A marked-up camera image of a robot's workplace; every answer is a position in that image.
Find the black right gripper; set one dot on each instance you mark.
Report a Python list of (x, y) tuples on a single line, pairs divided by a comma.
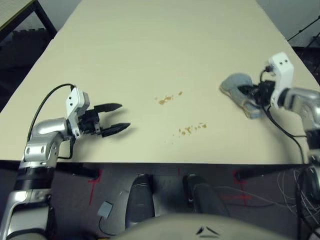
[(263, 92)]

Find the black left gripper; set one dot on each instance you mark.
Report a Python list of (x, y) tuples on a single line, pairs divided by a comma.
[(90, 122)]

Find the blue terry cloth rag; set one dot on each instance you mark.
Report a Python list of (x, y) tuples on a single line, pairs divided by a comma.
[(235, 81)]

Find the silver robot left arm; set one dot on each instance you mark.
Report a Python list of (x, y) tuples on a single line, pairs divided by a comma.
[(42, 127)]

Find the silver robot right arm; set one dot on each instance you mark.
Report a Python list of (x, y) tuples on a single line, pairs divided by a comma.
[(302, 100)]

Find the brown liquid spill patch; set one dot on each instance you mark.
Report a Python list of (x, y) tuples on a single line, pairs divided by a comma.
[(163, 100), (187, 130)]

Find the black equipment pile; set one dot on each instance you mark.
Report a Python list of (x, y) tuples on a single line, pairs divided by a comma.
[(310, 62)]

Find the red floor tape corner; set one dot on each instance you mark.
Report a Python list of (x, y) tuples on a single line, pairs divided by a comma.
[(93, 190), (236, 173)]

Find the black tripod stand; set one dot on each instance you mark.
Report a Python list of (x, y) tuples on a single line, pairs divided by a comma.
[(305, 26)]

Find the dark grey robot left leg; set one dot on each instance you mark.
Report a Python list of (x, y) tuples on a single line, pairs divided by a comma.
[(140, 200)]

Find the dark grey robot leg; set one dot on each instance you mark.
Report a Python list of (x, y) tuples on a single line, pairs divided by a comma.
[(205, 197), (140, 200)]

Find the small grey floor box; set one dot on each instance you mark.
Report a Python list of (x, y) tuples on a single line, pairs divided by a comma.
[(105, 209)]

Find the red floor tape cross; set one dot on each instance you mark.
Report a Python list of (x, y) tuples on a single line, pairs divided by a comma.
[(243, 198)]

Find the black foam floor mat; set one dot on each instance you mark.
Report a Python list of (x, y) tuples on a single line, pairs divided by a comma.
[(22, 55)]

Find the dark grey robot right leg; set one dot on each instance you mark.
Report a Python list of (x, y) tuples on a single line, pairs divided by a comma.
[(205, 197)]

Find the beige robot torso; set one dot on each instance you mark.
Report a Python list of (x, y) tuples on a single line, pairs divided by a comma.
[(187, 227)]

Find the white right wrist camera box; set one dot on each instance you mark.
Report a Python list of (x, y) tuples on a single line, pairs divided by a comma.
[(282, 72)]

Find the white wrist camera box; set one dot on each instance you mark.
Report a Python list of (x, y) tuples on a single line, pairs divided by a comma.
[(282, 72), (75, 100)]

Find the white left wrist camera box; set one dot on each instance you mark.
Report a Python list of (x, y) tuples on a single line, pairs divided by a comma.
[(75, 100)]

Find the side table with black frame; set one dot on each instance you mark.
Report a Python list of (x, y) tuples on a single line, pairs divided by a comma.
[(12, 12)]

